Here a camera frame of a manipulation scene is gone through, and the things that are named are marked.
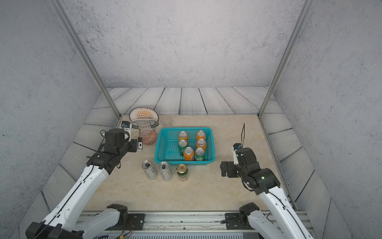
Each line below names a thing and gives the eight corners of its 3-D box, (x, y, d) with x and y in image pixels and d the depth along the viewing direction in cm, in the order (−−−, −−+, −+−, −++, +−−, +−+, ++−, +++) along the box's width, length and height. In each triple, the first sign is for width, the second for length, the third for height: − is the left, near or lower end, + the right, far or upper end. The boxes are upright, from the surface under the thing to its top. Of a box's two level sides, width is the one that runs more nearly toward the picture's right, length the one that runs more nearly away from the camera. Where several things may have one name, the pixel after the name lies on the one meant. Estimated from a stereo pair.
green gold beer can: (177, 182, 88) (175, 174, 79) (178, 172, 92) (176, 163, 83) (187, 182, 88) (186, 174, 79) (188, 172, 92) (187, 163, 83)
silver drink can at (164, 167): (162, 181, 88) (158, 170, 77) (163, 172, 91) (159, 161, 81) (171, 181, 88) (168, 170, 77) (172, 172, 91) (169, 161, 81)
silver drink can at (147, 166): (148, 180, 89) (140, 169, 78) (149, 172, 93) (143, 160, 81) (156, 180, 89) (151, 169, 78) (158, 172, 93) (152, 160, 81)
